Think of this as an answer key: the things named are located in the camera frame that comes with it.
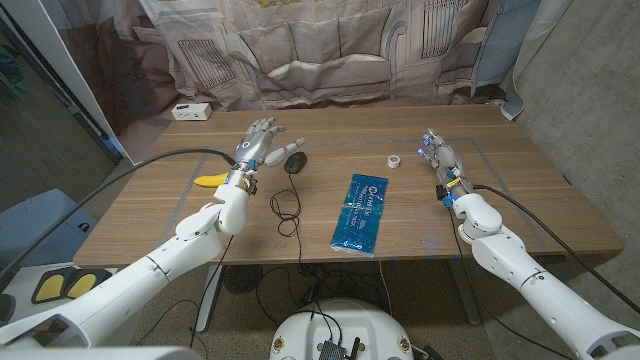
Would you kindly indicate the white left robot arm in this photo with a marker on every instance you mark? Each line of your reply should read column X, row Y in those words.
column 150, row 270

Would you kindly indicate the grey table leg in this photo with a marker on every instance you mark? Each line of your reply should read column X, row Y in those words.
column 465, row 295

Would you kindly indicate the black yellow foot pedal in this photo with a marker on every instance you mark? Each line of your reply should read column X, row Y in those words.
column 50, row 289

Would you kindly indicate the blue plastic bin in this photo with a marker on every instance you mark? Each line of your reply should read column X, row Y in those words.
column 45, row 210

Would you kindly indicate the white partition panel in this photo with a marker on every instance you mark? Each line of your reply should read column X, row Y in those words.
column 75, row 75

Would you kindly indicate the white robot torso base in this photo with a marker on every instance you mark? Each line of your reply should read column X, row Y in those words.
column 310, row 330

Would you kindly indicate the white power strip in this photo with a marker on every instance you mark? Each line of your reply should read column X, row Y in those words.
column 192, row 112

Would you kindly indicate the black computer mouse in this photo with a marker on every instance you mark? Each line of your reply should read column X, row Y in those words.
column 296, row 165

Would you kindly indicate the printed sofa backdrop curtain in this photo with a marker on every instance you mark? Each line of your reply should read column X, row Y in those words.
column 320, row 50

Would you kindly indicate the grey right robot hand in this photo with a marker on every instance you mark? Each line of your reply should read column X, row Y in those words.
column 445, row 157

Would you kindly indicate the yellow toy banana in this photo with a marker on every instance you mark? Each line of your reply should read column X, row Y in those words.
column 210, row 181

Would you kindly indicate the black round floor fan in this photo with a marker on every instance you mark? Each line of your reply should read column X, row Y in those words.
column 243, row 279

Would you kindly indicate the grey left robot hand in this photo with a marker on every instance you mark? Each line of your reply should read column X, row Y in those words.
column 248, row 149

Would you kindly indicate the white table leg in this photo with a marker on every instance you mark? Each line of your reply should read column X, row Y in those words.
column 207, row 310

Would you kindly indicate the blue gel ice pack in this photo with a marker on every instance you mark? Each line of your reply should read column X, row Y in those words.
column 360, row 215

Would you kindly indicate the white tape roll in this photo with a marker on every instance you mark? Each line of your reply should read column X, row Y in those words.
column 389, row 163

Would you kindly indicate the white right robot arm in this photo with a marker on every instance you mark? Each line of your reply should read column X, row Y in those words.
column 505, row 250

